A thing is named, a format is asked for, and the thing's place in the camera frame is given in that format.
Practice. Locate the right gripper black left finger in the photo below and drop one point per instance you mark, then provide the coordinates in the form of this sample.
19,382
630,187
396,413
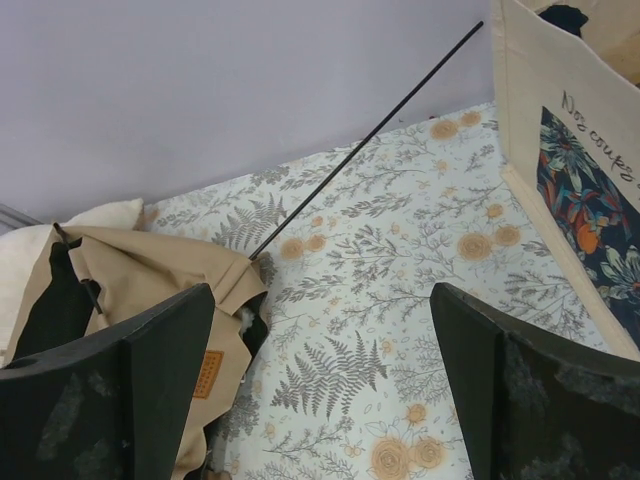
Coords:
111,405

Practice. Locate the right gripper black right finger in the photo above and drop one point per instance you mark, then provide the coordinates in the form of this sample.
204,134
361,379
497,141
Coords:
532,404

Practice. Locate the beige fabric pet tent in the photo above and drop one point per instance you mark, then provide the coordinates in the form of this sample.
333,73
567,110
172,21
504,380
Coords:
133,271

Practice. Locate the black tent pole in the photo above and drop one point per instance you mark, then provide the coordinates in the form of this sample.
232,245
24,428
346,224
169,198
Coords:
86,283
366,140

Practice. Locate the white fluffy cushion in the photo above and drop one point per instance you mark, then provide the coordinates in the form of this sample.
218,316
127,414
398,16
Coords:
21,248

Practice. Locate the floral patterned table mat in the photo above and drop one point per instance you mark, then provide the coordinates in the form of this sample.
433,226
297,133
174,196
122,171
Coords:
350,383

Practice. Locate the cream floral tote bag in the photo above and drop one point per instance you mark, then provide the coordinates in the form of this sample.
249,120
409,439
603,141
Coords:
566,82

